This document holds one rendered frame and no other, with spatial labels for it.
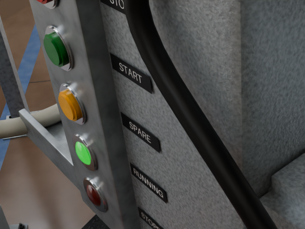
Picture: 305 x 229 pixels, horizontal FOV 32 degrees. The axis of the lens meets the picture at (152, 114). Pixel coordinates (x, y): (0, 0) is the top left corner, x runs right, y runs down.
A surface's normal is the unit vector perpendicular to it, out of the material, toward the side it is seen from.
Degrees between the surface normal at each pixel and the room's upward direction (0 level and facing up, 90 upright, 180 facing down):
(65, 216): 0
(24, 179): 0
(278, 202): 4
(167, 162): 90
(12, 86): 90
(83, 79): 90
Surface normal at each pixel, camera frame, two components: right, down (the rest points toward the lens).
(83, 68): -0.79, 0.44
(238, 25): -0.50, 0.56
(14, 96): 0.12, 0.58
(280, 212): -0.15, -0.82
